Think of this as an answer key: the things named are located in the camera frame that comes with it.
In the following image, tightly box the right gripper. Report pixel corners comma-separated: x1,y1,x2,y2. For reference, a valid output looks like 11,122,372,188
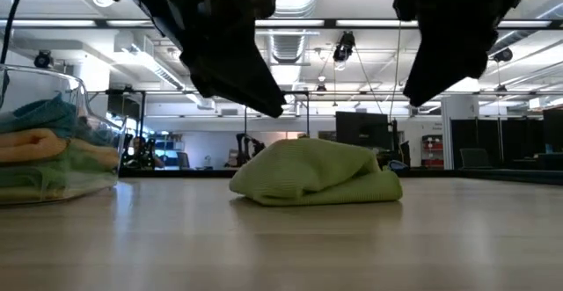
393,0,514,106

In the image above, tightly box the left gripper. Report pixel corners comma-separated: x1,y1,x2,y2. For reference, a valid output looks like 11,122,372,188
127,0,287,117

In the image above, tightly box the lime green microfiber towel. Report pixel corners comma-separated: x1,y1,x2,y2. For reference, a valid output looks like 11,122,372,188
228,137,404,207

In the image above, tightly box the clear plastic bin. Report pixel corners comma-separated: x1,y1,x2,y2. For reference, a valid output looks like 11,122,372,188
0,64,128,207

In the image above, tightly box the blue microfiber towel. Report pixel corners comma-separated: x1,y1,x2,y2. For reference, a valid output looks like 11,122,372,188
0,95,118,148

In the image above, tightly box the red tool cabinet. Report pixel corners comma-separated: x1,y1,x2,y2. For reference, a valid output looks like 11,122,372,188
420,135,445,168

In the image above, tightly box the black ceiling spotlight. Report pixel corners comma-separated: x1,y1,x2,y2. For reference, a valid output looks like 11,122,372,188
333,30,356,63

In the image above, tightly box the black computer monitor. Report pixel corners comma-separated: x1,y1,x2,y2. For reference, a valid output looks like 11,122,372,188
334,111,391,151

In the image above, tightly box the black partition panel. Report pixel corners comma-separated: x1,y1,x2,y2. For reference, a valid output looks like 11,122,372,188
450,118,545,169

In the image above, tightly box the person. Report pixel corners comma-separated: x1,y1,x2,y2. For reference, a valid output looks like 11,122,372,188
131,135,165,169

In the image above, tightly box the black background rig frame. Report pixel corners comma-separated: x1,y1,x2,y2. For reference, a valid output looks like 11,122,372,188
87,89,311,169

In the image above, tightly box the black aluminium table frame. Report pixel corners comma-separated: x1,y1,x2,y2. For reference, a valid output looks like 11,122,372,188
118,167,563,186

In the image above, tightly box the round black ceiling camera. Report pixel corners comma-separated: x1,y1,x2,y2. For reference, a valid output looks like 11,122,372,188
33,49,53,69

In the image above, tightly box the black hanging cable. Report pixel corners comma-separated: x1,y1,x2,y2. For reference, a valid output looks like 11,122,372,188
0,0,34,66

